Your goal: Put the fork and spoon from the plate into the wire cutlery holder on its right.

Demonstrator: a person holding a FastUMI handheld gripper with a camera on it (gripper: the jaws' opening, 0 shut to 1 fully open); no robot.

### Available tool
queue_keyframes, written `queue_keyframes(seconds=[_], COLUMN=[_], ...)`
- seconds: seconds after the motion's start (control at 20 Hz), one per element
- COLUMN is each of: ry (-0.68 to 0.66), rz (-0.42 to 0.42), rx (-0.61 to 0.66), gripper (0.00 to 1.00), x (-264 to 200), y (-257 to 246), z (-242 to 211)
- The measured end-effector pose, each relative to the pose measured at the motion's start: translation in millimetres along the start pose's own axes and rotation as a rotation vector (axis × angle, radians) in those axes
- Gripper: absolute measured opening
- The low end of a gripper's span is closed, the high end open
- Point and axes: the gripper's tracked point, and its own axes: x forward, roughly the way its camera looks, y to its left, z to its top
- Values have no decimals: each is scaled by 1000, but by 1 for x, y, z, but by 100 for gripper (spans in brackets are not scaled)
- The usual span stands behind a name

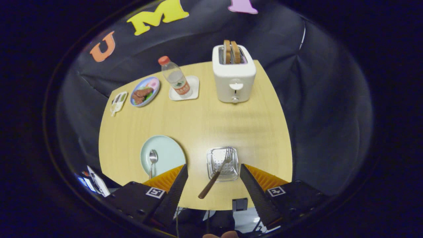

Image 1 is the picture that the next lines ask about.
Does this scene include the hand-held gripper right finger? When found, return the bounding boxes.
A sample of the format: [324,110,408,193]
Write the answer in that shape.
[240,164,331,229]

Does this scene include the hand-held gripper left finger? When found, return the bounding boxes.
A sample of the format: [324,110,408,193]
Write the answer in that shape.
[107,164,189,229]

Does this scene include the fork with brown handle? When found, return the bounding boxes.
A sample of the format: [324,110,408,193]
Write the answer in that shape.
[198,148,234,199]

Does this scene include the metal spoon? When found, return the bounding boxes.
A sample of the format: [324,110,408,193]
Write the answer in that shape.
[149,149,158,179]

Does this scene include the black table clamp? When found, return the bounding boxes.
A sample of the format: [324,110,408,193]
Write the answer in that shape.
[232,198,248,212]

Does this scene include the pale green plate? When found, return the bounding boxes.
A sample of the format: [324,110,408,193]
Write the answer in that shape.
[140,135,186,178]

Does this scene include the square metal drain tray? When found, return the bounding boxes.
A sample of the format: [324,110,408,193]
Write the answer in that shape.
[207,146,239,182]

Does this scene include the white printed papers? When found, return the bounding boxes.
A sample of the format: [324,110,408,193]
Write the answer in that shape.
[87,165,110,197]

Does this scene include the black backdrop cloth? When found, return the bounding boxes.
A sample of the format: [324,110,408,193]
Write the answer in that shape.
[56,0,374,195]

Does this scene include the brown meat pieces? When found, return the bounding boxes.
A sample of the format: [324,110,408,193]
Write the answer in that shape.
[132,87,154,105]

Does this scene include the white divided sauce dish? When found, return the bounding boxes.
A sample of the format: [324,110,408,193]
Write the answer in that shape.
[110,91,128,117]

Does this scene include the white square coaster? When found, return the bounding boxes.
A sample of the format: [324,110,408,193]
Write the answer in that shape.
[169,75,200,101]

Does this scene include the blue plate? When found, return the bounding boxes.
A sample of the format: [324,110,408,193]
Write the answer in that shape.
[130,76,161,107]

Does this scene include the clear water bottle red cap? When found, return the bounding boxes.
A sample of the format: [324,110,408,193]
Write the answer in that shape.
[158,56,193,99]

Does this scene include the white toaster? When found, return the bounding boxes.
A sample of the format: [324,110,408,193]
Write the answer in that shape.
[212,44,256,104]

